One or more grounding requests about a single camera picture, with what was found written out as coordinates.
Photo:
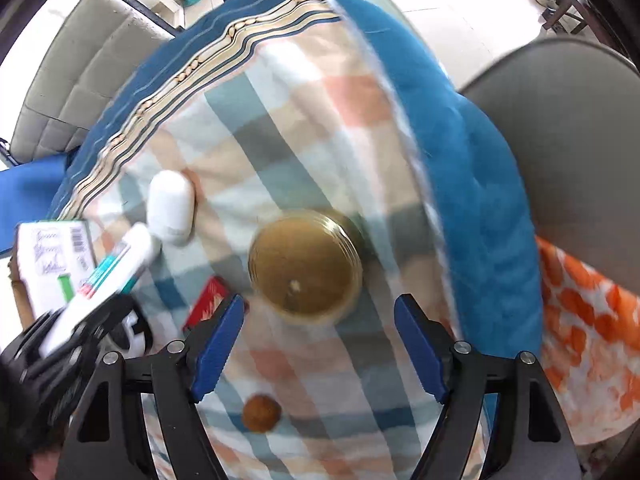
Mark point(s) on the small brown round nut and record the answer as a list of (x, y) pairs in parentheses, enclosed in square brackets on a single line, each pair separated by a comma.
[(261, 414)]

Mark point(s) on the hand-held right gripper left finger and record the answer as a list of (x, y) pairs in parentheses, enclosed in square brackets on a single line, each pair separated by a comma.
[(219, 347)]

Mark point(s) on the plaid blanket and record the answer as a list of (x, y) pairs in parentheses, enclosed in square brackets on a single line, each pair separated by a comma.
[(310, 135)]

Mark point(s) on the dark wooden chair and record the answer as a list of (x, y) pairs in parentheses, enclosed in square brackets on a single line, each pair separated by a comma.
[(562, 7)]

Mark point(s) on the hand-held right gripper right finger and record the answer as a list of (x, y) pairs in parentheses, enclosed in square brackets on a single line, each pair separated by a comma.
[(421, 352)]

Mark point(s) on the grey chair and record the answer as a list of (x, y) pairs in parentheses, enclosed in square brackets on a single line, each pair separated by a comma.
[(565, 150)]

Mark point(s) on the red packet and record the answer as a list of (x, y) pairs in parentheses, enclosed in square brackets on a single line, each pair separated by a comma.
[(205, 302)]

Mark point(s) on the white toothpaste tube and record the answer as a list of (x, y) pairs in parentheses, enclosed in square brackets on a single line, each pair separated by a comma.
[(120, 262)]

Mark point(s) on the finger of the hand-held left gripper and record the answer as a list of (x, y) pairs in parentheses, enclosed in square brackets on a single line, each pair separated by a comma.
[(107, 315)]

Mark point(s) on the blue blanket with striped border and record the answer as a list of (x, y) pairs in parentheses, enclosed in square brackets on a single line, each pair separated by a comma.
[(450, 135)]

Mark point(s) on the orange and white cloth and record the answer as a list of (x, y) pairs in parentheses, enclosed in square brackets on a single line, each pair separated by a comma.
[(590, 340)]

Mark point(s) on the grey quilted sofa cushion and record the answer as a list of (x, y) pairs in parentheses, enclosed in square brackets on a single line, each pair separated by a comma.
[(75, 75)]

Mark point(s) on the black metal bar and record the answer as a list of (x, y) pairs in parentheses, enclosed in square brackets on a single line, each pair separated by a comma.
[(137, 7)]

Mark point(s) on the white box with barcode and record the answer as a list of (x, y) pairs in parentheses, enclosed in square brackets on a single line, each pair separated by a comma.
[(45, 260)]

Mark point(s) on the white plastic bottle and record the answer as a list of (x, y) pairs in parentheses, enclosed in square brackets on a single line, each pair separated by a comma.
[(170, 205)]

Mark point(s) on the glass jar with gold lid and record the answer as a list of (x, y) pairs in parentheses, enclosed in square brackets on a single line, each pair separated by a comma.
[(305, 265)]

